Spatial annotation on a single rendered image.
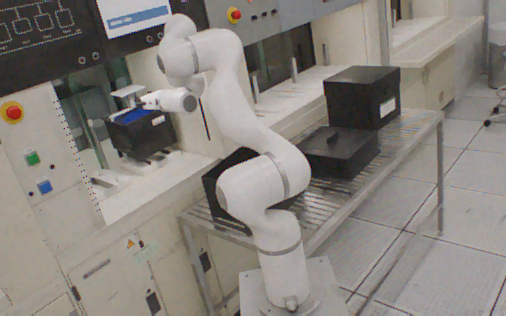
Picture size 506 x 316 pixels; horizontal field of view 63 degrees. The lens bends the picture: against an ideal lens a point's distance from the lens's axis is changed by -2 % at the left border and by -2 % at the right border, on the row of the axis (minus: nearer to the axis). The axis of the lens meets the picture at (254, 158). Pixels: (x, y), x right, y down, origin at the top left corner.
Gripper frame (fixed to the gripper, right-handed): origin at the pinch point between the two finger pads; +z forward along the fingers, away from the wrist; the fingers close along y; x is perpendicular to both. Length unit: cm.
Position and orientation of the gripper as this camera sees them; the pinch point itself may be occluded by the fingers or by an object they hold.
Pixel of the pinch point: (144, 97)
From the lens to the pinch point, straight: 178.7
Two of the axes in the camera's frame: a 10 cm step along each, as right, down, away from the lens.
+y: 6.8, -4.2, 6.0
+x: -1.9, -8.9, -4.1
